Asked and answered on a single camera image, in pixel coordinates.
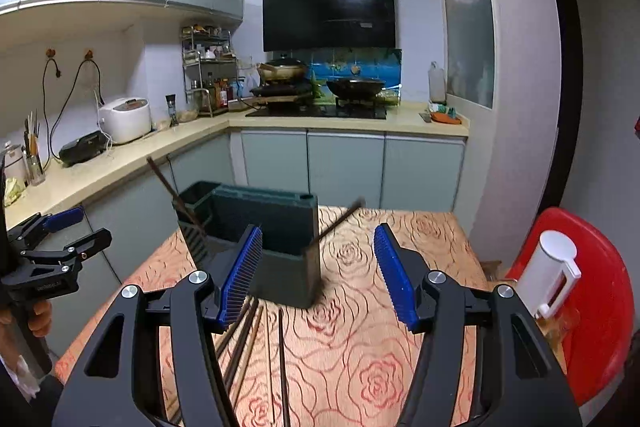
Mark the red plastic stool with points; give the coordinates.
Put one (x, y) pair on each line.
(600, 307)

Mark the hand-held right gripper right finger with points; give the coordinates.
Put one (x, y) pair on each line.
(395, 277)

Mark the blue landscape backsplash sticker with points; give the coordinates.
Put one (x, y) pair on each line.
(330, 72)

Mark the black gas stove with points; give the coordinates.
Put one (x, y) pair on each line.
(310, 111)

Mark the rose-patterned tablecloth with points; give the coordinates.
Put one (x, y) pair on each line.
(350, 357)

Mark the person's left forearm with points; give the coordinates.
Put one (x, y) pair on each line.
(30, 397)

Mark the person's left hand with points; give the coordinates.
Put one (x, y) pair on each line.
(40, 319)

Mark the dark green utensil holder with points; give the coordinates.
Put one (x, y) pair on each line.
(290, 277)

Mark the grey lower cabinets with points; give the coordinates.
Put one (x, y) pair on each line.
(345, 167)

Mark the black induction cooker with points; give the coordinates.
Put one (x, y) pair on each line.
(280, 89)

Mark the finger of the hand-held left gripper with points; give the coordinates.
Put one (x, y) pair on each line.
(90, 244)
(62, 218)

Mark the utensil jar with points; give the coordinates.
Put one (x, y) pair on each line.
(35, 167)

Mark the steel pot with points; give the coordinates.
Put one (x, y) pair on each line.
(12, 162)

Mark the frosted glass window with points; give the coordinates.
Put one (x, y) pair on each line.
(465, 7)

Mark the glass bowl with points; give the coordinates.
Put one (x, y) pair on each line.
(188, 116)

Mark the translucent plastic jug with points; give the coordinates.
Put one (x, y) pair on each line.
(437, 84)

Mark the yellow-green bag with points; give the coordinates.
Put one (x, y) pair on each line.
(14, 193)

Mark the white rice cooker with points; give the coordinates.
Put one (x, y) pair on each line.
(125, 122)

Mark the beige countertop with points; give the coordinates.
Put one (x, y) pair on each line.
(125, 157)

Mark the black wok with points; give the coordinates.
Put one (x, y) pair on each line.
(356, 88)

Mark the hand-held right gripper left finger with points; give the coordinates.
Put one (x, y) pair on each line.
(240, 277)

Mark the metal spice rack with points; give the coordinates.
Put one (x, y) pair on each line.
(200, 57)

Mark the white plastic container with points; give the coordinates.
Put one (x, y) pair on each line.
(547, 267)

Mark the black electric griddle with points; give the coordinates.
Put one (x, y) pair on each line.
(82, 148)

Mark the clay pot on stove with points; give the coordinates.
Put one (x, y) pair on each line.
(282, 71)

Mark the orange packet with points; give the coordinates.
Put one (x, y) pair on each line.
(445, 117)

